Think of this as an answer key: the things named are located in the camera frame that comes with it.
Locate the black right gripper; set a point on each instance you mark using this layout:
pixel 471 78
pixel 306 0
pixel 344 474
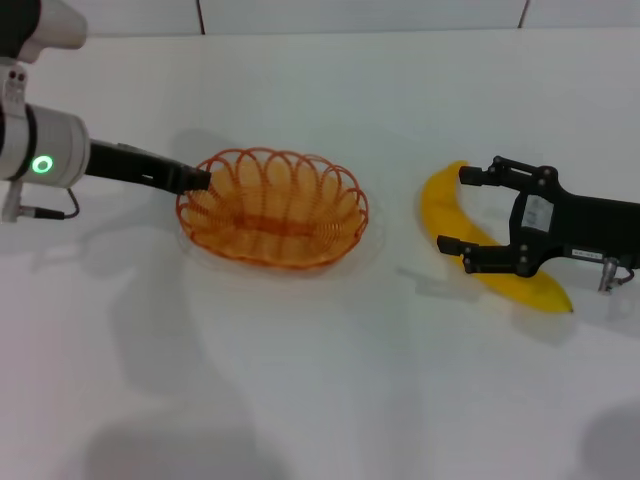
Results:
pixel 595 225

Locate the yellow banana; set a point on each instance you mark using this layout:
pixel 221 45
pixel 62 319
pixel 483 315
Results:
pixel 440 210

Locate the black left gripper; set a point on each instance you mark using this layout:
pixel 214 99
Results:
pixel 125 165

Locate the orange woven plastic basket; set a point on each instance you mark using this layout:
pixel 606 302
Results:
pixel 280 235

